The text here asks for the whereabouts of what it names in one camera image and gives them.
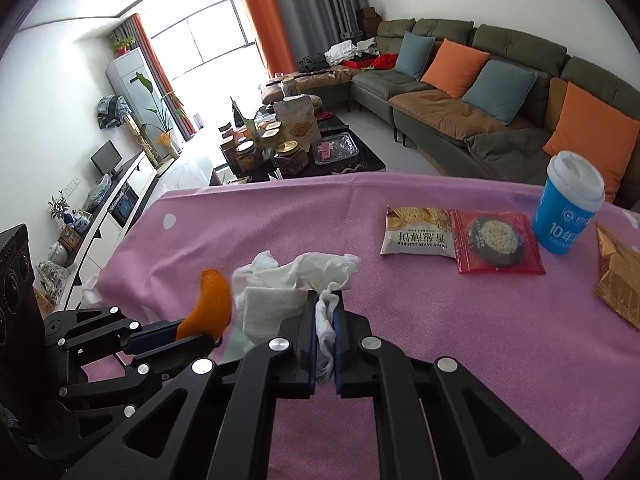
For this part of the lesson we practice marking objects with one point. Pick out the blue and white porcelain jar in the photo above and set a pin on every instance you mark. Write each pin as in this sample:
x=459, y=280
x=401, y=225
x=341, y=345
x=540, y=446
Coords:
x=80, y=220

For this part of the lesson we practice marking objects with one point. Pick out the orange peel piece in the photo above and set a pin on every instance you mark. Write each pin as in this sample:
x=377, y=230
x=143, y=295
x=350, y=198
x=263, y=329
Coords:
x=212, y=305

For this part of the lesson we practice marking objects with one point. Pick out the orange cushion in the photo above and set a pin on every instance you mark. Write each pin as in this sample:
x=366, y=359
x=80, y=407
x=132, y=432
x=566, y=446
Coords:
x=595, y=132
x=452, y=67

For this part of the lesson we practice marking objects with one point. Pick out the clear snack bag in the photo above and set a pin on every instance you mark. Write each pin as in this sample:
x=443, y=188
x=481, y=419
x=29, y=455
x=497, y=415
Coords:
x=297, y=120

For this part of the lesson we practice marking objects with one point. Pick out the clear plastic bag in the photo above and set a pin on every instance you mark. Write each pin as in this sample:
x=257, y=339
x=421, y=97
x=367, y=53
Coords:
x=100, y=187

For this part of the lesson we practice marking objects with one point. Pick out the white ceramic jar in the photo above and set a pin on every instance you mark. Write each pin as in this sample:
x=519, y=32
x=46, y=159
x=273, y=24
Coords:
x=57, y=252

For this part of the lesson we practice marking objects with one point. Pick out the framed picture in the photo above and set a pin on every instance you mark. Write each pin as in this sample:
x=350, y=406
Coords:
x=67, y=237

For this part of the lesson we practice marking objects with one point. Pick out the potted plant red pot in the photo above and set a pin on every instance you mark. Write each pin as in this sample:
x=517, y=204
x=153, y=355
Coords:
x=122, y=45

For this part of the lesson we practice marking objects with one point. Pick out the blue paper cup white lid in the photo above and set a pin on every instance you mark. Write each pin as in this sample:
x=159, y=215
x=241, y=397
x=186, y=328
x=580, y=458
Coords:
x=565, y=210

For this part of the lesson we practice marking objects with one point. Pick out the black coffee table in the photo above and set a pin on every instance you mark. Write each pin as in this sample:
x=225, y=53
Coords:
x=350, y=167

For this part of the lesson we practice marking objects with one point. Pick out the golden foil packet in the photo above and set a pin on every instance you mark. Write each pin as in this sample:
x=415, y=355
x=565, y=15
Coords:
x=620, y=275

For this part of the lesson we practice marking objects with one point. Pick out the beige cracker packet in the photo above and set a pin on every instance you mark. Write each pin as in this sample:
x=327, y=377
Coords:
x=417, y=235

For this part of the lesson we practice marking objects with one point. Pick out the fan with blue patterned cover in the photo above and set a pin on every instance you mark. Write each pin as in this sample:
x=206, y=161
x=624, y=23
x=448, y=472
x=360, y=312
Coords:
x=111, y=110

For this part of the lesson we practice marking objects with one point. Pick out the white standing air conditioner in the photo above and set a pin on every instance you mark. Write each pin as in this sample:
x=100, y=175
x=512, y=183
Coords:
x=132, y=90

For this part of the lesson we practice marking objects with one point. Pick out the red snack packet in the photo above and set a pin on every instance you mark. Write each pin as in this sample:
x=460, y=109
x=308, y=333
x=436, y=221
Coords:
x=500, y=245

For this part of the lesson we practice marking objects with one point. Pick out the brown cardboard box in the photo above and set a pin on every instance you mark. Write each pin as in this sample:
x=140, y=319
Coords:
x=369, y=22

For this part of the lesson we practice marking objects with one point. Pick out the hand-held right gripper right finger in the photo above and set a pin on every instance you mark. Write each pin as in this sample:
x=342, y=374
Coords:
x=340, y=350

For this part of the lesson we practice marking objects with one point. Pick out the brown sofa seat pad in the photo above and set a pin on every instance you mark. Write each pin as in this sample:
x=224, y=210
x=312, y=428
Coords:
x=440, y=110

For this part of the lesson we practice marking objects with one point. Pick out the folded white tissue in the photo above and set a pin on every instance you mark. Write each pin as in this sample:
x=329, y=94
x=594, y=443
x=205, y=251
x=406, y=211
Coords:
x=270, y=310

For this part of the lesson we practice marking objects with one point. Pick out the pink floral tablecloth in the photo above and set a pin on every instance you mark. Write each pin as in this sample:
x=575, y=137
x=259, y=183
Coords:
x=450, y=335

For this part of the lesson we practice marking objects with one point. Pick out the blue vase with branches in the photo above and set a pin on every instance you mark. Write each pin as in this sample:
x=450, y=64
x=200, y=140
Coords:
x=60, y=207

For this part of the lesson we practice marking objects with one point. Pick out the white tissue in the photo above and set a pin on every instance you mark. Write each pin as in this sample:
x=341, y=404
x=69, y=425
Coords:
x=270, y=310
x=327, y=270

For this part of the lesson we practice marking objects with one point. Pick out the large window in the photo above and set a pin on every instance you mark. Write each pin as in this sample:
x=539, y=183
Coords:
x=210, y=30

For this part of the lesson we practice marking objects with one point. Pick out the tall leafy green plant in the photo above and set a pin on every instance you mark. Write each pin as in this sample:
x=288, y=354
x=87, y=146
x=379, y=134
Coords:
x=160, y=105

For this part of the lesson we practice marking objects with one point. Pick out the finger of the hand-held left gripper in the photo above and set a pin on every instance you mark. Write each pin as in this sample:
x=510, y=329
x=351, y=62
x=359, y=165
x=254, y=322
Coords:
x=170, y=355
x=150, y=337

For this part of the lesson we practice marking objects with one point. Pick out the white tv cabinet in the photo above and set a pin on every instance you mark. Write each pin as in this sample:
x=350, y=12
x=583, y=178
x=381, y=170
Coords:
x=100, y=230

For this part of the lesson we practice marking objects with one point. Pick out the clear plastic tray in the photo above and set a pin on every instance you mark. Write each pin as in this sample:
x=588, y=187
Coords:
x=335, y=149

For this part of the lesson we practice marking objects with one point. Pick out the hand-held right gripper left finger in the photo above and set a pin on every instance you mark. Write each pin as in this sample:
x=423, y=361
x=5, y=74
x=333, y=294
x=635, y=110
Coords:
x=310, y=345

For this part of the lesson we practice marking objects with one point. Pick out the green sofa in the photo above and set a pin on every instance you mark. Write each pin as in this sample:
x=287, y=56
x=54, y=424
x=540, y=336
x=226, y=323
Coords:
x=520, y=45

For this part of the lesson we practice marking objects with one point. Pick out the pile of clothes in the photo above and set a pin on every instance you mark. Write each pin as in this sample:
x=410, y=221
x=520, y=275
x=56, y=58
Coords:
x=345, y=52

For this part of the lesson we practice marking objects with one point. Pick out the red cloth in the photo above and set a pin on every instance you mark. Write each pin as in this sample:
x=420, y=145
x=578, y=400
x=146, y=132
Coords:
x=380, y=62

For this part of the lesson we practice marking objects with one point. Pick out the cluster of glass jars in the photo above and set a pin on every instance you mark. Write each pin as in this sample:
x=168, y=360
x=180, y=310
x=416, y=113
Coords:
x=270, y=150

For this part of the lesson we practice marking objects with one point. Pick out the vase with yellow flowers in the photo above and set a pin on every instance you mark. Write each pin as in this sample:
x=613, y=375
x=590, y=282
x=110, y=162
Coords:
x=166, y=142

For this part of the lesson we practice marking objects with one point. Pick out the blue cushion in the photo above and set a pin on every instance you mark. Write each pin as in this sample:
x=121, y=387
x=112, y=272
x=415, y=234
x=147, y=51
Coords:
x=500, y=91
x=415, y=55

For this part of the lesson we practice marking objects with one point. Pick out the clear bag of small packets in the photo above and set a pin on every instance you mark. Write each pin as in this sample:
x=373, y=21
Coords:
x=50, y=277

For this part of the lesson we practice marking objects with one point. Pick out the white wall socket plate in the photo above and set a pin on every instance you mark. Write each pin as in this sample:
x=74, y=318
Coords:
x=72, y=187

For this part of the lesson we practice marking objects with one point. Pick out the black monitor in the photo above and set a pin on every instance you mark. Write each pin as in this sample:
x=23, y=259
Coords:
x=105, y=157

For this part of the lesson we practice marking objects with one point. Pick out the grey and orange curtain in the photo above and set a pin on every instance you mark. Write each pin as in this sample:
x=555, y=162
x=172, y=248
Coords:
x=160, y=75

